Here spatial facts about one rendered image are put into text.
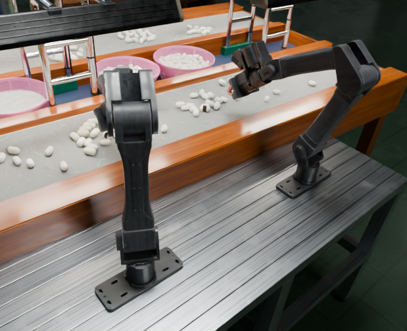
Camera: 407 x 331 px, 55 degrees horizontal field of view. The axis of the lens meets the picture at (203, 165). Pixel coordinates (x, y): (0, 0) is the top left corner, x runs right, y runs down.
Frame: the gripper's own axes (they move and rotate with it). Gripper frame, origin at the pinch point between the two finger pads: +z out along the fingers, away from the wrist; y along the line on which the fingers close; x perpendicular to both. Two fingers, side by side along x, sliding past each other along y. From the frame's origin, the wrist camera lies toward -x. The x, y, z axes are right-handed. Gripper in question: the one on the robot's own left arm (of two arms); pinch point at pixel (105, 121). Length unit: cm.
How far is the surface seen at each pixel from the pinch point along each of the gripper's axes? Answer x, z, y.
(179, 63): -20, 31, -52
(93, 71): -19.2, 13.4, -6.7
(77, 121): -4.6, 13.6, 4.1
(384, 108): 28, -7, -123
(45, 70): -21.8, 11.0, 8.6
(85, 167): 11.1, -4.3, 11.6
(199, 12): -56, 68, -100
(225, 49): -25, 41, -87
